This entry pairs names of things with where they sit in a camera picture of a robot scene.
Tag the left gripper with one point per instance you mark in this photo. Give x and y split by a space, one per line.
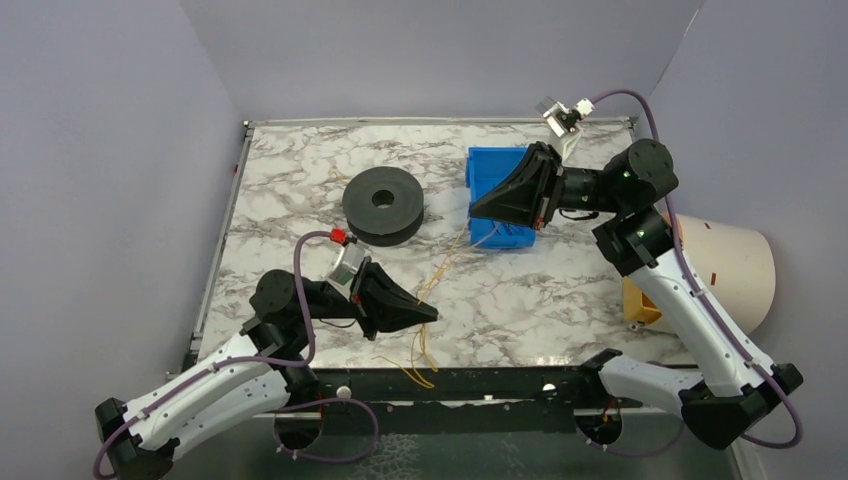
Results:
364 304

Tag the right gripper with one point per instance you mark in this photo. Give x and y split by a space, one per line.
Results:
546 188

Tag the black cable spool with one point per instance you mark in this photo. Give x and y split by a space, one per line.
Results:
383 206

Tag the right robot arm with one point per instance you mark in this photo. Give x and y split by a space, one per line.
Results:
736 384

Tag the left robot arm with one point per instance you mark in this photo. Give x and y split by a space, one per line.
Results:
265 365

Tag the white cylindrical container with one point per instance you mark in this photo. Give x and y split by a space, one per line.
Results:
736 264

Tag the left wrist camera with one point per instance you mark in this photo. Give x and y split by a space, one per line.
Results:
346 267

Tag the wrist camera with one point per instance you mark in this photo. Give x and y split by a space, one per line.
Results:
346 267
563 123

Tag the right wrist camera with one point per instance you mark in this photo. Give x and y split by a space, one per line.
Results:
563 123

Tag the black front frame rail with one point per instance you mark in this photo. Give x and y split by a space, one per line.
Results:
463 400

